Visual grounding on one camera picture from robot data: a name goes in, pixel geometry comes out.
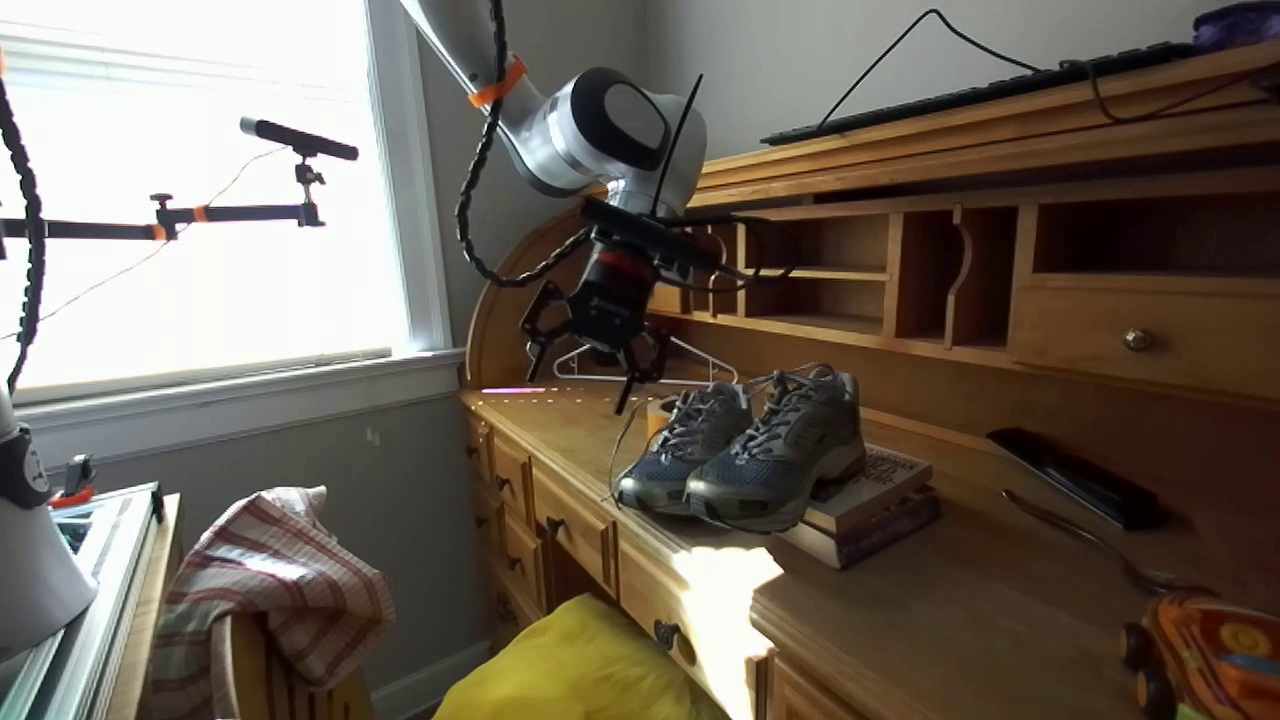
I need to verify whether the white robot table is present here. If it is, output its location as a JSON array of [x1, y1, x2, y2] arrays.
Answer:
[[0, 479, 182, 720]]

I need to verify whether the thin metal tool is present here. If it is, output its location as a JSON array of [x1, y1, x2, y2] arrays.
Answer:
[[999, 482, 1210, 599]]

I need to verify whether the purple bowl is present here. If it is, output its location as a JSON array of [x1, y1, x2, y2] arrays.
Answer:
[[1193, 0, 1280, 56]]

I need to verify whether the blue grey sneaker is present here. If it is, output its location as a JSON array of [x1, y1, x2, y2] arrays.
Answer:
[[609, 377, 754, 519], [680, 354, 869, 535]]

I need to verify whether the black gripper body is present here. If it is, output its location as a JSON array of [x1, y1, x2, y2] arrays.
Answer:
[[565, 242, 668, 354]]

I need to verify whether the thin brown book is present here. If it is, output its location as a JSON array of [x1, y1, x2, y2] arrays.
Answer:
[[795, 444, 934, 539]]

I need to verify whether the wooden chair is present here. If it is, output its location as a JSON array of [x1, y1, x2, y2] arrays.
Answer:
[[211, 611, 382, 720]]

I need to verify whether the thick brown book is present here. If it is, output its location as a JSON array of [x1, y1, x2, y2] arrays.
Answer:
[[774, 493, 945, 574]]

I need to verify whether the white wire hanger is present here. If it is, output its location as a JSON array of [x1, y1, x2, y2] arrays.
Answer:
[[549, 333, 736, 393]]

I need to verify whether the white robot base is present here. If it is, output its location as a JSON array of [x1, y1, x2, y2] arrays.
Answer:
[[0, 393, 98, 656]]

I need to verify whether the black remote control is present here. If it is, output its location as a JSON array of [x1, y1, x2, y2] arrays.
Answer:
[[985, 423, 1184, 535]]

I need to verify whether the wooden roll-top desk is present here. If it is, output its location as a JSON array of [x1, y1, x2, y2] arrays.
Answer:
[[457, 37, 1280, 720]]

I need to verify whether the striped cloth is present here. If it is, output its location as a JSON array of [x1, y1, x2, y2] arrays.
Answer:
[[137, 479, 398, 720]]

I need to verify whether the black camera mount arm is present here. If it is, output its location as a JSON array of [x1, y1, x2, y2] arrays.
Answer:
[[0, 157, 332, 248]]

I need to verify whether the orange tape roll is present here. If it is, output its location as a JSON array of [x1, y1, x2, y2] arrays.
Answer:
[[645, 394, 682, 448]]

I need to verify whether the white window frame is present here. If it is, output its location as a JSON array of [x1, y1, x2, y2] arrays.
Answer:
[[0, 0, 463, 411]]

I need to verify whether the red emergency stop button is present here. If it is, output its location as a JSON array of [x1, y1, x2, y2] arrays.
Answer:
[[46, 453, 98, 513]]

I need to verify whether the black keyboard cable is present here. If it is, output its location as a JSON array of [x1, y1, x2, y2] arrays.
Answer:
[[810, 4, 1280, 130]]

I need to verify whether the black stereo camera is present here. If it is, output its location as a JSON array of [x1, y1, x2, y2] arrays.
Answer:
[[235, 110, 362, 163]]

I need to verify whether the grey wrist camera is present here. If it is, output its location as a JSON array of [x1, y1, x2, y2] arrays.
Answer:
[[576, 194, 730, 270]]

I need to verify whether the yellow cushion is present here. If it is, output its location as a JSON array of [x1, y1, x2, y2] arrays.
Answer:
[[432, 590, 730, 720]]

